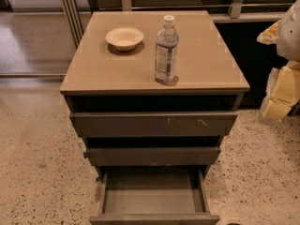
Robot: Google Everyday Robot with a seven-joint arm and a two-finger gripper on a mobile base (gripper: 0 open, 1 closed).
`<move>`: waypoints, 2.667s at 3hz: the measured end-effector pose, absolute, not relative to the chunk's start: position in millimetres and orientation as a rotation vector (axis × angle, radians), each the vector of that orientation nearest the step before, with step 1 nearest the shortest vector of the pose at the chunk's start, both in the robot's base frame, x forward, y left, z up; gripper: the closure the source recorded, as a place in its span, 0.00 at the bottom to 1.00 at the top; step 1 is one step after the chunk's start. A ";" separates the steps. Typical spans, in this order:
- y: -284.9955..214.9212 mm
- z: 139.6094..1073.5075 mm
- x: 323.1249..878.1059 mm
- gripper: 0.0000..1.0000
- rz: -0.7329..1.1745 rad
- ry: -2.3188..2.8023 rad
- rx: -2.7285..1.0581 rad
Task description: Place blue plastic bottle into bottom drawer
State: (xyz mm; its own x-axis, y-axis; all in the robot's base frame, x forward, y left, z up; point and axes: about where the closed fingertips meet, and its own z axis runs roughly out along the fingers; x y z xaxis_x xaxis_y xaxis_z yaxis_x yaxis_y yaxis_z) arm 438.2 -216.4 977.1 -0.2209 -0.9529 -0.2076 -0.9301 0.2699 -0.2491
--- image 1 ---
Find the grey top drawer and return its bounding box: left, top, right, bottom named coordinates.
left=69, top=112, right=237, bottom=138

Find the metal shelving frame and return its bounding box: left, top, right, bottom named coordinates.
left=62, top=0, right=296, bottom=40

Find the white ceramic bowl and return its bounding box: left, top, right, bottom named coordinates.
left=105, top=27, right=143, bottom=52

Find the grey drawer cabinet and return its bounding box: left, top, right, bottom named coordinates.
left=59, top=10, right=251, bottom=180

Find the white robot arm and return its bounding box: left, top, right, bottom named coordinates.
left=257, top=0, right=300, bottom=126

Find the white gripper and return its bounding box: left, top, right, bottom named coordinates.
left=257, top=20, right=300, bottom=121

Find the grey open bottom drawer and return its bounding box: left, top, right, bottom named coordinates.
left=89, top=167, right=219, bottom=225

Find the grey middle drawer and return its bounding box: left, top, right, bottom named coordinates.
left=84, top=147, right=220, bottom=166

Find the clear plastic water bottle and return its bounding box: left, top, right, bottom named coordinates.
left=155, top=15, right=179, bottom=83

